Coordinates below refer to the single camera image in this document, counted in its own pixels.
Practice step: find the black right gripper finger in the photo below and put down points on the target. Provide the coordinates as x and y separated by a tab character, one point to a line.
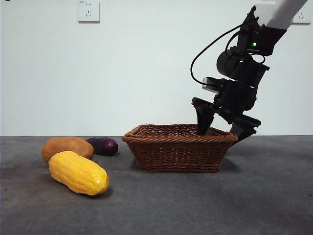
243	131
204	121

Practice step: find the brown wicker basket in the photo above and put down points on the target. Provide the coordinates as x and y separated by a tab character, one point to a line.
178	153

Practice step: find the purple sweet potato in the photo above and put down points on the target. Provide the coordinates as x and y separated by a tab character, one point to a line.
106	147

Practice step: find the brown potato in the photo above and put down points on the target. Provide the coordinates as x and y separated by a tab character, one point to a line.
68	148

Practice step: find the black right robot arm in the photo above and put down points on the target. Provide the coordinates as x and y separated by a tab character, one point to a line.
264	39

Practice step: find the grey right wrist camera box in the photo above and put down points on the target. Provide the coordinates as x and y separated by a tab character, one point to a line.
210	84

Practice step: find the white wall socket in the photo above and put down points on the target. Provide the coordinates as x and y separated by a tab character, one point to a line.
303	17
88	12

